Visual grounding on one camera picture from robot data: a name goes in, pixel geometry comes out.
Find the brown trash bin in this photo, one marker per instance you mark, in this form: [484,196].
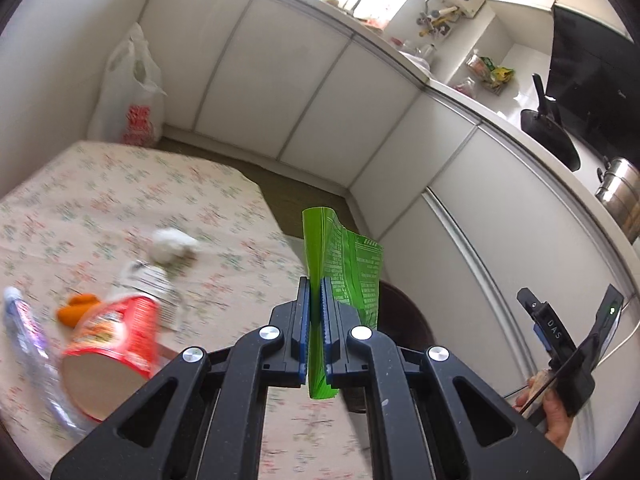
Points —
[405,315]

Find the olive green floor mat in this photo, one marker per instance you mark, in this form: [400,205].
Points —
[280,185]

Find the person's right hand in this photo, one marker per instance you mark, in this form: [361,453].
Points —
[555,425]

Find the black wok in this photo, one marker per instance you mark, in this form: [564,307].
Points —
[550,135]

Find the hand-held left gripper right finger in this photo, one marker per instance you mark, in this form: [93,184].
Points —
[327,320]

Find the floral tablecloth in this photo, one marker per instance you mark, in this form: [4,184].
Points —
[125,200]

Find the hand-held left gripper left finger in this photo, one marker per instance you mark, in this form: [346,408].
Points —
[302,320]

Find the white label plastic bottle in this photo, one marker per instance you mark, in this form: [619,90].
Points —
[145,277]

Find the green snack wrapper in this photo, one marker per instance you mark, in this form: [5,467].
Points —
[350,270]

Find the white red-print plastic bag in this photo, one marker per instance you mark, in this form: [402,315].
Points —
[127,105]

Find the clear crushed plastic bottle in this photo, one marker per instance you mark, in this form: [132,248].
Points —
[25,330]

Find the orange peel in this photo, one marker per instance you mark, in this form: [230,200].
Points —
[72,310]

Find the water heater pipes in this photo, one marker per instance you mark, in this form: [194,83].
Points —
[437,20]

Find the red instant noodle cup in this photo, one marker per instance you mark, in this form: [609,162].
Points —
[120,330]

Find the steel pot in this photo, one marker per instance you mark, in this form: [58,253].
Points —
[622,195]

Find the white sliding cabinet door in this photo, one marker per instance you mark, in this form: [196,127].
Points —
[510,240]

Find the colourful snack packet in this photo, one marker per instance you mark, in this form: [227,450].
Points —
[480,66]

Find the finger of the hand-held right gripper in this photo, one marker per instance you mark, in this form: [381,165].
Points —
[547,322]

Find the white tissue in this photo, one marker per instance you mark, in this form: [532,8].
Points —
[172,247]

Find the yellow green snack packet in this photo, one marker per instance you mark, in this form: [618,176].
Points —
[503,79]

